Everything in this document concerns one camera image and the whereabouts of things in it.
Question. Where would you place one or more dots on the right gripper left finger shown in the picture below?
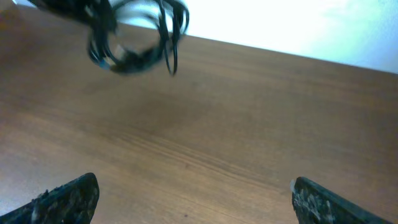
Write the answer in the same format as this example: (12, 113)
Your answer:
(73, 202)

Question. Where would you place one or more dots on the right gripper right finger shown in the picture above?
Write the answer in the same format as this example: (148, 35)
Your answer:
(312, 203)

